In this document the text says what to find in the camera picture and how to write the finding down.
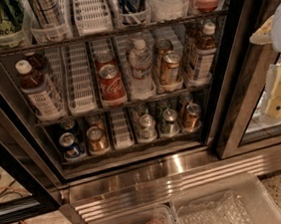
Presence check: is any left tea bottle white cap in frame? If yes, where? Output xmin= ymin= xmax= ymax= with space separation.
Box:
xmin=15 ymin=60 xmax=63 ymax=121

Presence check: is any red cola can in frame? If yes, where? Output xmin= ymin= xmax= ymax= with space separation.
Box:
xmin=94 ymin=51 xmax=117 ymax=71
xmin=98 ymin=64 xmax=126 ymax=102

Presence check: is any right clear plastic bin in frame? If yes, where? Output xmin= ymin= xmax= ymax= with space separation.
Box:
xmin=169 ymin=173 xmax=281 ymax=224

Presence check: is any right tea bottle white cap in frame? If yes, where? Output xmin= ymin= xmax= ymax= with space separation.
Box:
xmin=183 ymin=21 xmax=222 ymax=82

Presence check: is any front bronze can bottom shelf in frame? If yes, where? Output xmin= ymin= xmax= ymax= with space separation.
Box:
xmin=87 ymin=126 xmax=108 ymax=153

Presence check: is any front gold soda can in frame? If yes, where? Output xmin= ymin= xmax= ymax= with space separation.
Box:
xmin=159 ymin=51 xmax=181 ymax=86

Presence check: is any tea bottle white cap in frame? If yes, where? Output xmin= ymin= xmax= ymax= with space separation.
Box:
xmin=15 ymin=60 xmax=63 ymax=121
xmin=183 ymin=21 xmax=222 ymax=82

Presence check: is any rear blue pepsi can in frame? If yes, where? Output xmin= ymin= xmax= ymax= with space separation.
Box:
xmin=60 ymin=119 xmax=82 ymax=137

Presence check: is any blue pepsi can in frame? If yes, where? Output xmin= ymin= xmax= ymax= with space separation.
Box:
xmin=60 ymin=119 xmax=82 ymax=137
xmin=59 ymin=132 xmax=84 ymax=159

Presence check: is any front silver can bottom shelf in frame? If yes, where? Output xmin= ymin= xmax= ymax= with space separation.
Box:
xmin=139 ymin=114 xmax=156 ymax=140

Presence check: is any rear bronze can bottom shelf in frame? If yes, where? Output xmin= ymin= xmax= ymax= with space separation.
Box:
xmin=86 ymin=114 xmax=104 ymax=130

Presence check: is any bubble wrap sheet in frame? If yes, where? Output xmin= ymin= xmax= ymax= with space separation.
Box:
xmin=177 ymin=190 xmax=254 ymax=224

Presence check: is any front gold can bottom right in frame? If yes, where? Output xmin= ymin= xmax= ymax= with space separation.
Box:
xmin=182 ymin=104 xmax=201 ymax=129

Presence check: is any front red cola can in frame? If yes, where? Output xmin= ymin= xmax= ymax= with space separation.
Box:
xmin=98 ymin=64 xmax=126 ymax=102

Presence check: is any closed glass fridge door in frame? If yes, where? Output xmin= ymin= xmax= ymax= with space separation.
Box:
xmin=214 ymin=0 xmax=281 ymax=158

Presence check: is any left rear tea bottle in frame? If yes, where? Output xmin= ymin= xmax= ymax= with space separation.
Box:
xmin=24 ymin=52 xmax=55 ymax=81

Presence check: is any empty white tray middle shelf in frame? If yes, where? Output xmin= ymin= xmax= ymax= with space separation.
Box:
xmin=62 ymin=43 xmax=97 ymax=115

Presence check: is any empty white tray shelf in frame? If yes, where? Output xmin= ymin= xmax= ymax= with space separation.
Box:
xmin=62 ymin=43 xmax=97 ymax=115
xmin=73 ymin=0 xmax=113 ymax=36

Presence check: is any front blue pepsi can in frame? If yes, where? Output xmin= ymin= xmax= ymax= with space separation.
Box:
xmin=59 ymin=132 xmax=84 ymax=159

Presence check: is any open fridge door frame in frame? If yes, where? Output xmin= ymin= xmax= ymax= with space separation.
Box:
xmin=0 ymin=50 xmax=65 ymax=224

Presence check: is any rear red cola can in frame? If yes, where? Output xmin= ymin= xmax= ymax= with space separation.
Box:
xmin=94 ymin=51 xmax=117 ymax=71

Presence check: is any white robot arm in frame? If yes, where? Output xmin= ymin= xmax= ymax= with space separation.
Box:
xmin=249 ymin=2 xmax=281 ymax=122

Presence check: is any clear water bottle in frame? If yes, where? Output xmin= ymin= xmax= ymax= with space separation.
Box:
xmin=128 ymin=39 xmax=152 ymax=94

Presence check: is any bronze can shelf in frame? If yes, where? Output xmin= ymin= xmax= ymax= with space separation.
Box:
xmin=87 ymin=126 xmax=108 ymax=153
xmin=86 ymin=114 xmax=104 ymax=130

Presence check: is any empty white tray top shelf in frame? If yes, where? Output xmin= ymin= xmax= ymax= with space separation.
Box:
xmin=73 ymin=0 xmax=113 ymax=36

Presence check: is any striped tall can top shelf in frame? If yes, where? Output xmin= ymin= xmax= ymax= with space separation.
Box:
xmin=28 ymin=0 xmax=65 ymax=29

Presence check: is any steel fridge base grille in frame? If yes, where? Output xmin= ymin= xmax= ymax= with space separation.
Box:
xmin=60 ymin=143 xmax=281 ymax=224

